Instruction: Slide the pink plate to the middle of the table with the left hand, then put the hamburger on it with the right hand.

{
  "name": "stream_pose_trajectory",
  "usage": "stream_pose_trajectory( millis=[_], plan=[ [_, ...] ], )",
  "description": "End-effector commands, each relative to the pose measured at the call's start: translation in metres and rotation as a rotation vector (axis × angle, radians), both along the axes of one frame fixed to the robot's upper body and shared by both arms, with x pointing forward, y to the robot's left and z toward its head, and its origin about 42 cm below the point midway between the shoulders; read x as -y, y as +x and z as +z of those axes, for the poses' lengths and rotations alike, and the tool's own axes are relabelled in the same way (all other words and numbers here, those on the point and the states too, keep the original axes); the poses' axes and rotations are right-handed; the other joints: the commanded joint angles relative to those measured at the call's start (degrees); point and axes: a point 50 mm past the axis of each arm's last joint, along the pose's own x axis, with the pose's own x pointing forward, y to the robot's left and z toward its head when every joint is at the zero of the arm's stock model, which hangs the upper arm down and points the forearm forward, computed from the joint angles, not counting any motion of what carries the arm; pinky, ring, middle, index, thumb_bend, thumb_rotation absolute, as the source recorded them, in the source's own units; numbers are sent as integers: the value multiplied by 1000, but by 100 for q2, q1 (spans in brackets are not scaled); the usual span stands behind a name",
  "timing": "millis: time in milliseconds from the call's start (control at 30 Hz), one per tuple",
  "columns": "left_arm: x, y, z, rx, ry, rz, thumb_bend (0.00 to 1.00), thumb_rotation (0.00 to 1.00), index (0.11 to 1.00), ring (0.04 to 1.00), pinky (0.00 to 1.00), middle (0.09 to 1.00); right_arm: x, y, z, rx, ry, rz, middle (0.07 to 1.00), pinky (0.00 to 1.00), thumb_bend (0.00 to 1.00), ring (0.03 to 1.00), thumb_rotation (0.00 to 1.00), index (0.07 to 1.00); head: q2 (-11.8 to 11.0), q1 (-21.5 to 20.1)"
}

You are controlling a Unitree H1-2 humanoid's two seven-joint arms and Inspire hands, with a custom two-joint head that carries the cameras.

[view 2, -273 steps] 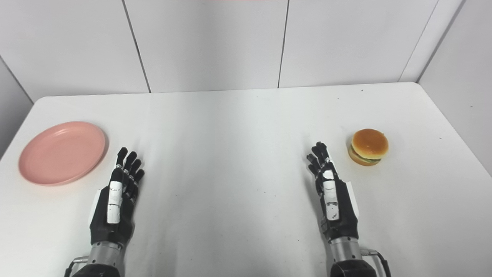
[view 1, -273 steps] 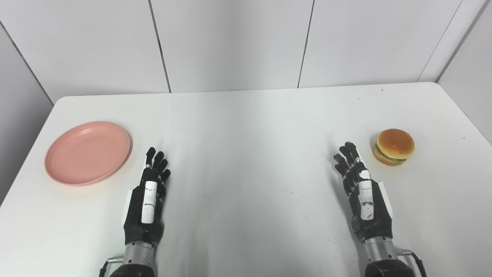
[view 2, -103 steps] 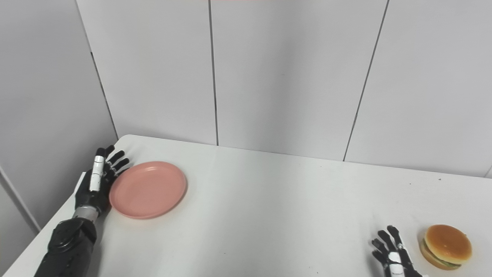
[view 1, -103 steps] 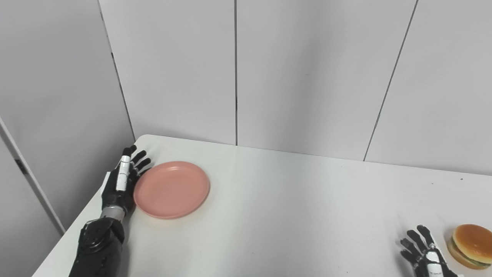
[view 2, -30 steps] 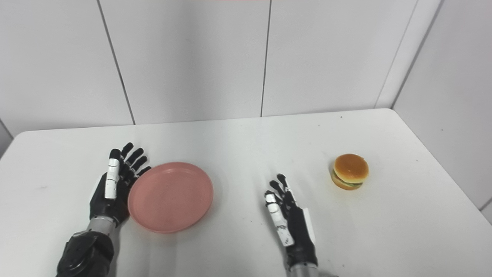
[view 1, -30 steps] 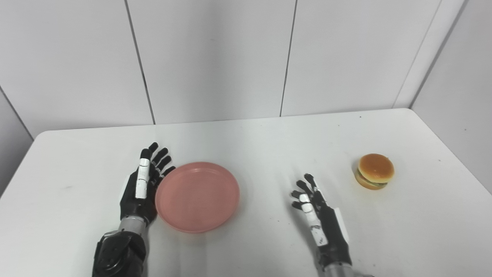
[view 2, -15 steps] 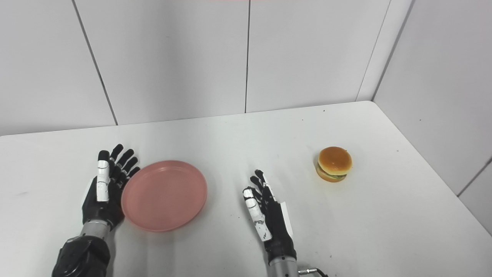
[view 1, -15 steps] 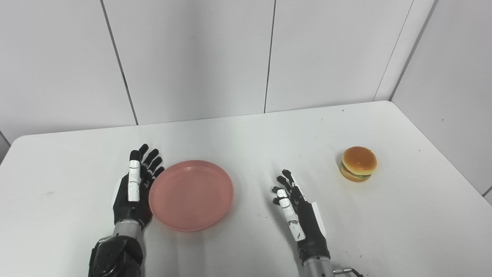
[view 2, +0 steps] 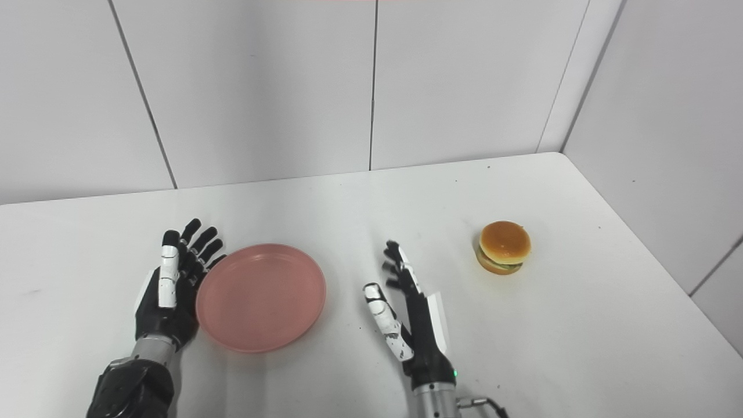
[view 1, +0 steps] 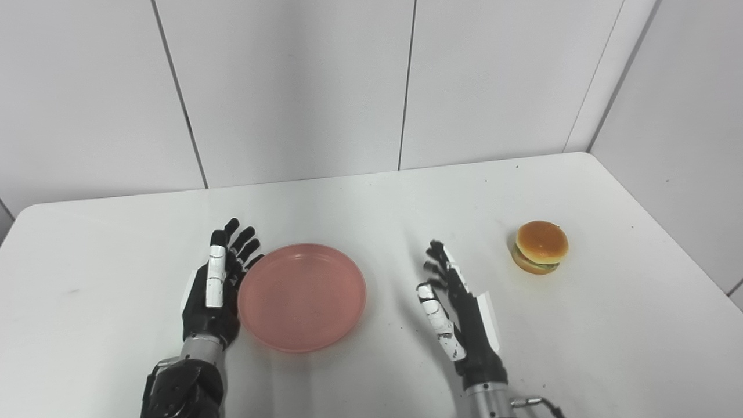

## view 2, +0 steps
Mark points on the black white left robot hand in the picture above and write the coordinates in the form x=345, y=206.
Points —
x=168, y=290

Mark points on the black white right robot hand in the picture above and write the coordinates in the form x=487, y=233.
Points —
x=418, y=325

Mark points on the pink round plate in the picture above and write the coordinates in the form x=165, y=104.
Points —
x=261, y=299

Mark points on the toy hamburger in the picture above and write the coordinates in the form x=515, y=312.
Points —
x=504, y=244

